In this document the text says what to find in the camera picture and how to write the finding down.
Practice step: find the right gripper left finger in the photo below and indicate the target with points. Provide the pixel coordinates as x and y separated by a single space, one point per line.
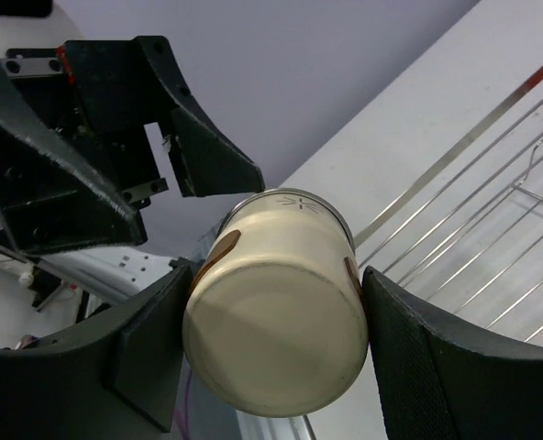
112 376

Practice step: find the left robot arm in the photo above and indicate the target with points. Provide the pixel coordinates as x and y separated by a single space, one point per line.
112 272

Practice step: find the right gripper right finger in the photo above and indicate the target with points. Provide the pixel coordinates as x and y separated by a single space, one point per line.
441 377

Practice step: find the cream brown cup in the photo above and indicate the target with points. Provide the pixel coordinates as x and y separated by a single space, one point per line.
275 324

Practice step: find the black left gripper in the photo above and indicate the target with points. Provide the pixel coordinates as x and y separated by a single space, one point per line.
75 162

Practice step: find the wire dish rack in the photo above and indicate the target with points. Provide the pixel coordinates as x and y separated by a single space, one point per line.
468 235

